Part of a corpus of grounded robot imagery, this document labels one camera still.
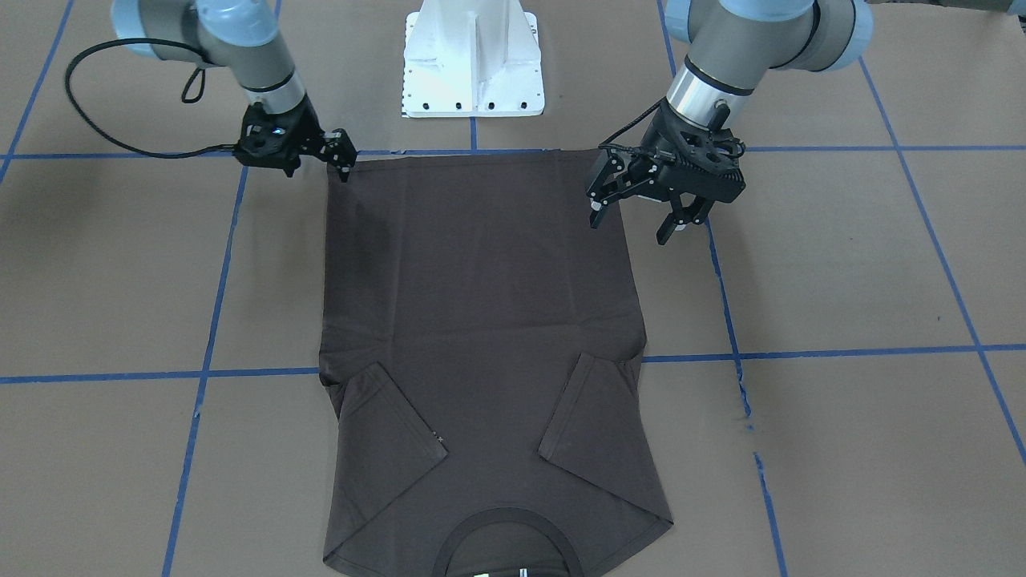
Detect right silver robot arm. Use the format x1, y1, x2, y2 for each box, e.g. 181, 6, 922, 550
111, 1, 357, 180

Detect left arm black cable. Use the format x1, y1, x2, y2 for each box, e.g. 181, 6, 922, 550
598, 99, 669, 153

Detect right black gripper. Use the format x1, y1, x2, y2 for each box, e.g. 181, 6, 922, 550
234, 98, 358, 183

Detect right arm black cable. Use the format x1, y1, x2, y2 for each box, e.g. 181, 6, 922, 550
64, 38, 241, 159

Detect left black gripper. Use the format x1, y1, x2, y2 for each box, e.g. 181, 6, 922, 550
586, 99, 746, 245

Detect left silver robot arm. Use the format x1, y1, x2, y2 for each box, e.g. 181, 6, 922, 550
586, 1, 875, 244

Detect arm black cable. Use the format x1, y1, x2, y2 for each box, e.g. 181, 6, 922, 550
598, 99, 669, 153
64, 38, 241, 159

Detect white pedestal column base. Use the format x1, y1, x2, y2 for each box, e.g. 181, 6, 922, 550
401, 1, 546, 119

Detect brown t-shirt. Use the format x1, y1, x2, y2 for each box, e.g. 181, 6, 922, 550
319, 151, 673, 576

